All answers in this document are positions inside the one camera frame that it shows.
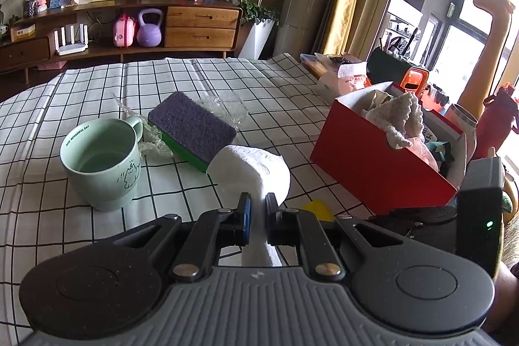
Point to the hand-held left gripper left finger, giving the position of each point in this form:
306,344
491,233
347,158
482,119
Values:
244,218

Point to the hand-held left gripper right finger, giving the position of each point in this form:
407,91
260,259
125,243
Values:
271,218

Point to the pink cloth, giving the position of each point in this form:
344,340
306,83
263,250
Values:
423,155

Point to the red cardboard box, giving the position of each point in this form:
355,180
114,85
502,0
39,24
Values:
365,163

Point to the white knitted cloth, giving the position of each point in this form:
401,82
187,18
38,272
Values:
399,115

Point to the person's right forearm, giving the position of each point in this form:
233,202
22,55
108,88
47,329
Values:
505,297

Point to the steel tumbler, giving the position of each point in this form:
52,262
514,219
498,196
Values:
462,127

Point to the red water bottle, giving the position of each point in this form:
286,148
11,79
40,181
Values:
496,119

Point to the purple and green sponge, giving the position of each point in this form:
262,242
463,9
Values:
190,129

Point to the clear plastic packaging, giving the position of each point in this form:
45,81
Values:
227,109

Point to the tan giraffe toy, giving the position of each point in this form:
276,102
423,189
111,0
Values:
484,58

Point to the light green mug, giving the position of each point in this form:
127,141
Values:
101,163

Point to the green and orange box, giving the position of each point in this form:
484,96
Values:
399,74

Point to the tissue packet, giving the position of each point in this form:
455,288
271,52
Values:
346,76

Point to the stack of magazines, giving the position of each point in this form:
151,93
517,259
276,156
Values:
320,60

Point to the checked white tablecloth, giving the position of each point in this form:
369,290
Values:
121,86

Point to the wooden sideboard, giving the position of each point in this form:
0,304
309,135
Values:
194,23

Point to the purple kettlebell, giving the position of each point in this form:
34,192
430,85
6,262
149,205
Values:
150,32

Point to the pink small bag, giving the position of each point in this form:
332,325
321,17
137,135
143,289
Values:
125,32

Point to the white router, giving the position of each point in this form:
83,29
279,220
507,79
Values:
72,42

